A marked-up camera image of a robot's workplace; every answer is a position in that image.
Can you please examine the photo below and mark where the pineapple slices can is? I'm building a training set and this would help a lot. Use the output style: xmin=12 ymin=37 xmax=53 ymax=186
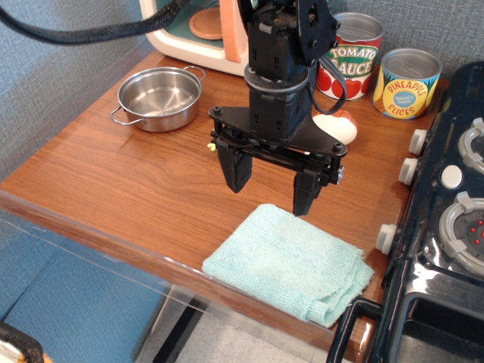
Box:
xmin=373 ymin=48 xmax=442 ymax=120

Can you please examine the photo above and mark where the silver steel pot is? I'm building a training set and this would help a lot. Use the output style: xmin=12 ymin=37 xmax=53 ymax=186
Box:
xmin=110 ymin=66 xmax=206 ymax=133

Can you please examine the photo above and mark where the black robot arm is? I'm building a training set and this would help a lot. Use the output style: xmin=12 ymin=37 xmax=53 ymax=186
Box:
xmin=209 ymin=1 xmax=347 ymax=216

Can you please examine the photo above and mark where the black toy stove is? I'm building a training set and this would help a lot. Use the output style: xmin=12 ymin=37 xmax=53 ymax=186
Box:
xmin=327 ymin=61 xmax=483 ymax=362

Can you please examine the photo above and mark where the toy mushroom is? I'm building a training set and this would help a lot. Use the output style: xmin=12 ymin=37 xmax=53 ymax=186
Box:
xmin=312 ymin=110 xmax=358 ymax=144

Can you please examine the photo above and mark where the light blue towel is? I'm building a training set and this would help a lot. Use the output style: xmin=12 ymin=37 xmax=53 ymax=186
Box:
xmin=202 ymin=204 xmax=374 ymax=327

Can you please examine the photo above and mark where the teal toy microwave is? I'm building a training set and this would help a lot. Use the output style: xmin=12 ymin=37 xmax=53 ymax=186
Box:
xmin=147 ymin=1 xmax=248 ymax=76

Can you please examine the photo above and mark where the tomato sauce can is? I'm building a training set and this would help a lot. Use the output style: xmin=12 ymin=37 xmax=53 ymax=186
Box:
xmin=327 ymin=12 xmax=384 ymax=101

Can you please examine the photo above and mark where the orange object in black tray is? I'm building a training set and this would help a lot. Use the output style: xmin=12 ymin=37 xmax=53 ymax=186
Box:
xmin=0 ymin=321 xmax=52 ymax=363

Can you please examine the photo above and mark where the black braided cable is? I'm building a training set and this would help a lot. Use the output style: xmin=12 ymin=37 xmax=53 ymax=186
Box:
xmin=0 ymin=0 xmax=190 ymax=46

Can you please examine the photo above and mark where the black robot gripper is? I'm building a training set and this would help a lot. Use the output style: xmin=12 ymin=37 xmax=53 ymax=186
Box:
xmin=209 ymin=79 xmax=347 ymax=216

